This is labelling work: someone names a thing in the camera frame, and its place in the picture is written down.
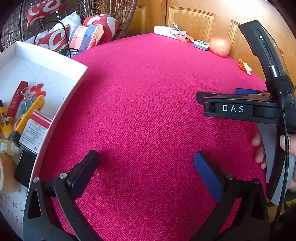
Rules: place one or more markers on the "plaid striped cushion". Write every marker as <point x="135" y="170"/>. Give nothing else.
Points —
<point x="85" y="37"/>

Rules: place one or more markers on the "yellow utility knife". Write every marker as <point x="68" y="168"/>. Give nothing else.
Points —
<point x="32" y="109"/>

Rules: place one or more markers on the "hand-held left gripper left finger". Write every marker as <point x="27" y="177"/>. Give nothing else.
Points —
<point x="86" y="173"/>

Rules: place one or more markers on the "person's right forearm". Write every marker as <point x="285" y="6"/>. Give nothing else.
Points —
<point x="291" y="201"/>

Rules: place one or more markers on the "red apple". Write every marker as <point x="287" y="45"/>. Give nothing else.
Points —
<point x="219" y="46"/>

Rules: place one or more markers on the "grey white small gadget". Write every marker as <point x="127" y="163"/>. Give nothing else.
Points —
<point x="201" y="44"/>

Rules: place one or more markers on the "red white small carton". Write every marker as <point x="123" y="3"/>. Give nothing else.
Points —
<point x="34" y="129"/>

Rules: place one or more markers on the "orange flat case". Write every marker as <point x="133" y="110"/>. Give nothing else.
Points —
<point x="185" y="39"/>

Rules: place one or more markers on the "person's right hand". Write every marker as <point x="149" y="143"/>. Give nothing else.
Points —
<point x="289" y="143"/>

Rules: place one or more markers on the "white cardboard box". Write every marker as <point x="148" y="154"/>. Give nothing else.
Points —
<point x="46" y="69"/>

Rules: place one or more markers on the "white plastic box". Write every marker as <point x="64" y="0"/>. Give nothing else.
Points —
<point x="164" y="31"/>

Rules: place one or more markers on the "brown wicker hanging chair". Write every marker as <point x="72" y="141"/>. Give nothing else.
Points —
<point x="120" y="14"/>

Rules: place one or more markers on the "orange peel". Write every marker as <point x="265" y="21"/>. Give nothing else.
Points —
<point x="242" y="64"/>

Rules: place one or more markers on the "red long carton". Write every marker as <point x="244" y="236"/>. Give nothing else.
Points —
<point x="17" y="97"/>

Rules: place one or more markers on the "red-white and plaid cushions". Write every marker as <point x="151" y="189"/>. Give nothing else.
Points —
<point x="69" y="19"/>

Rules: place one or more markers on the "wooden door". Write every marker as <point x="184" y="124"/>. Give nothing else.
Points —
<point x="196" y="14"/>

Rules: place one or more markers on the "silver binder clip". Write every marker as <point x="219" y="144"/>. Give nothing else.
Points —
<point x="27" y="105"/>

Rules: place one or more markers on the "red white patterned cushion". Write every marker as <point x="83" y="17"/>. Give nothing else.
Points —
<point x="108" y="27"/>
<point x="44" y="10"/>
<point x="55" y="39"/>

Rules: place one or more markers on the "green cloth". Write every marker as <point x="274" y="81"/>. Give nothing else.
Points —
<point x="62" y="52"/>

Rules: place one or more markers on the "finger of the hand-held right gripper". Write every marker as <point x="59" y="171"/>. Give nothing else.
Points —
<point x="231" y="98"/>
<point x="245" y="91"/>

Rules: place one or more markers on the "pale yellow small bottle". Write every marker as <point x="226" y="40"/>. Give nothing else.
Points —
<point x="9" y="147"/>

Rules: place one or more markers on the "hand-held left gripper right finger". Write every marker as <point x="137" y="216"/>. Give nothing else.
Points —
<point x="208" y="176"/>

